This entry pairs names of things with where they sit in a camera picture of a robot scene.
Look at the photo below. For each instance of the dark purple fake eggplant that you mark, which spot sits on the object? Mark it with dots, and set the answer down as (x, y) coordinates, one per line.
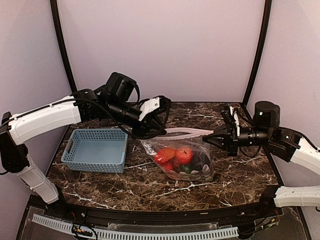
(200, 162)

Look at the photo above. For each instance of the green fake vegetable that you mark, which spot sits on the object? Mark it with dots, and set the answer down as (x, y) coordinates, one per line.
(187, 168)

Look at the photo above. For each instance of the red fake grape bunch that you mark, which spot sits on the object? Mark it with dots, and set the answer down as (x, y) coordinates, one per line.
(168, 166)

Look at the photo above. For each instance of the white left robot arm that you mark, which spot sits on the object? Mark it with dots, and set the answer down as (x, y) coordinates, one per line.
(109, 101)

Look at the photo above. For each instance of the black right frame post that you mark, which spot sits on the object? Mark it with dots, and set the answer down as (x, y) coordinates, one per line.
(259, 51)

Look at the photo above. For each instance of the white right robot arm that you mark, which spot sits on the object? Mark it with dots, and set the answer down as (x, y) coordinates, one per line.
(284, 143)

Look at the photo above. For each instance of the light blue plastic basket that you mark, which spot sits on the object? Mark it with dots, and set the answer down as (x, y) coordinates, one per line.
(99, 150)

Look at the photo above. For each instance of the black left frame post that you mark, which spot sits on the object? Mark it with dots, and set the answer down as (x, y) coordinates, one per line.
(62, 45)

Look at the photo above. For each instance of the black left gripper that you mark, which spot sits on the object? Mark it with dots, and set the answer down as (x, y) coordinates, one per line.
(148, 123)

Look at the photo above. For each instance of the white slotted cable duct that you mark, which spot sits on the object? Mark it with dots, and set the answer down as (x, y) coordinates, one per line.
(117, 231)

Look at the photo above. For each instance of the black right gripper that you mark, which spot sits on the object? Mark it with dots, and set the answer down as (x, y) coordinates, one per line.
(229, 132)

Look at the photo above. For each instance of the red fake strawberry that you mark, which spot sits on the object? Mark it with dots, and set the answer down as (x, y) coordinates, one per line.
(164, 155)

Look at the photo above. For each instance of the black frame post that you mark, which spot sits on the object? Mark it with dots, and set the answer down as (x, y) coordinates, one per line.
(259, 51)
(62, 45)

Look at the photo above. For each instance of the orange yellow fake mango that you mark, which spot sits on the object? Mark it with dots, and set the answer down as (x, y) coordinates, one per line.
(184, 155)

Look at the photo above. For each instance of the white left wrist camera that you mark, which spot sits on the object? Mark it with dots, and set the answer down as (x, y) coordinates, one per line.
(148, 106)

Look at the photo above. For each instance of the black front rail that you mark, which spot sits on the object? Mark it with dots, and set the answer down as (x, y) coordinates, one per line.
(242, 214)

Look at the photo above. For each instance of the clear zip top bag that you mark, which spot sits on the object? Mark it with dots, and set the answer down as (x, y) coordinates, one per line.
(177, 137)

